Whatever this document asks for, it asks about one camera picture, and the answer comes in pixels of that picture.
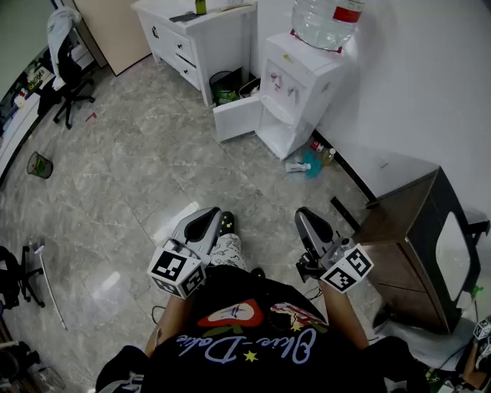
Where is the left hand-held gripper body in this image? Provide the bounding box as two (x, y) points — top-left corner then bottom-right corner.
(147, 206), (224, 300)

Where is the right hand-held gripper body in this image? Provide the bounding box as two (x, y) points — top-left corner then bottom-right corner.
(294, 206), (374, 295)

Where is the white cabinet door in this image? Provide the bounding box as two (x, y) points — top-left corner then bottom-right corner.
(213, 94), (264, 144)

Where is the white water dispenser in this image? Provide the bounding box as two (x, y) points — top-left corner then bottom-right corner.
(255, 31), (346, 160)

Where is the person's left forearm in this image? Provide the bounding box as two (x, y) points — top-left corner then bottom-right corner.
(144, 291), (193, 358)

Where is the person's right forearm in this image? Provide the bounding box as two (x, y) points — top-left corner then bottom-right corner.
(317, 284), (370, 350)

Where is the dark wooden cabinet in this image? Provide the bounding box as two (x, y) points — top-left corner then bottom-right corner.
(351, 167), (483, 335)

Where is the white drawer cabinet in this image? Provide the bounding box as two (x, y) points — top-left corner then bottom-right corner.
(130, 0), (258, 108)

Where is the large clear water jug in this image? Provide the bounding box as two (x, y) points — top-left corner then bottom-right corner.
(290, 0), (365, 51)

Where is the person's patterned trouser leg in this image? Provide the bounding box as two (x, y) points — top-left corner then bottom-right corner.
(209, 232), (248, 270)

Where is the grey floor sheet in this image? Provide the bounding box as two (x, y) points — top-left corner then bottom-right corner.
(373, 317), (481, 372)

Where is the teal plastic object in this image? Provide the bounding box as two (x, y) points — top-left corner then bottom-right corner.
(302, 150), (325, 179)

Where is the white tube bottle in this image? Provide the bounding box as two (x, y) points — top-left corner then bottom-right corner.
(284, 160), (312, 174)

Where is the long white stick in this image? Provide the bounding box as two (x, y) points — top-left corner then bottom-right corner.
(33, 245), (69, 332)

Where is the person's black printed shirt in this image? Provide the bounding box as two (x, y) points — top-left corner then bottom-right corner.
(95, 264), (429, 393)

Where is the black chair base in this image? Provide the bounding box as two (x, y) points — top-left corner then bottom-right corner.
(0, 245), (46, 310)

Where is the small black mesh bin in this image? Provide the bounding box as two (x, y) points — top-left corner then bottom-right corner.
(26, 151), (54, 180)

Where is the black mesh trash bin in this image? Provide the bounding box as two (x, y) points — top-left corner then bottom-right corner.
(209, 70), (245, 107)

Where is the white waste bin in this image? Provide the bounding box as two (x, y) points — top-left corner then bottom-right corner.
(238, 78), (262, 99)

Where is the white curved desk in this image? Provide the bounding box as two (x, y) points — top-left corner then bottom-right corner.
(0, 45), (54, 187)

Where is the black office chair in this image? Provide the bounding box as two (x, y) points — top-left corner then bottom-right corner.
(48, 34), (97, 130)

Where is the yellow sign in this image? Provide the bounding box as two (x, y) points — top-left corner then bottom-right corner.
(25, 66), (50, 91)

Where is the beige board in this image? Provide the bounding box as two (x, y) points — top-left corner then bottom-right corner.
(72, 0), (153, 77)

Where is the white garment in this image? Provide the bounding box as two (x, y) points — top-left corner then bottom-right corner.
(47, 5), (84, 92)

